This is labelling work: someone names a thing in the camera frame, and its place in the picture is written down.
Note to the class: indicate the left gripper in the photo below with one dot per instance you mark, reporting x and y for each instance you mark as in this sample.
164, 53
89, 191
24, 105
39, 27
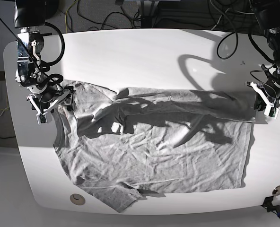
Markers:
266, 95

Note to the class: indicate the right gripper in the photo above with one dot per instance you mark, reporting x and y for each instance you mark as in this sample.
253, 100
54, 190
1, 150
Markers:
51, 96

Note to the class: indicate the grey T-shirt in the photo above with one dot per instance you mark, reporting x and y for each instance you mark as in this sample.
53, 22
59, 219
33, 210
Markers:
118, 146

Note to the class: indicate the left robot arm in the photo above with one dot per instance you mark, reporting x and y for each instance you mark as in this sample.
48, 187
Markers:
267, 13

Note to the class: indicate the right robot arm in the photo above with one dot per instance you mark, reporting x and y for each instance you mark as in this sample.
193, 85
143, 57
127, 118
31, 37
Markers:
29, 16

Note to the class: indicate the round metal grommet right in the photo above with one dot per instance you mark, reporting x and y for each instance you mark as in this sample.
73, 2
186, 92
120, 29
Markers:
276, 191

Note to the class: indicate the round table grommet left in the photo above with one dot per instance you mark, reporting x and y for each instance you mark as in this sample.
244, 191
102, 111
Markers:
77, 199

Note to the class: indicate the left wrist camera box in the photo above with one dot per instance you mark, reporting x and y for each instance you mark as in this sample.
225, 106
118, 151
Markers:
271, 112

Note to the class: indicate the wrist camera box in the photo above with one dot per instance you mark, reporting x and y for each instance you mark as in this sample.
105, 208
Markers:
42, 118
271, 112

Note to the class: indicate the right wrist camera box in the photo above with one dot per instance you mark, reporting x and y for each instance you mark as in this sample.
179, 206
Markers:
42, 118

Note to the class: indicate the black clamp with cable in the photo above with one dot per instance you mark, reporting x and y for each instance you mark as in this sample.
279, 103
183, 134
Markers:
268, 205

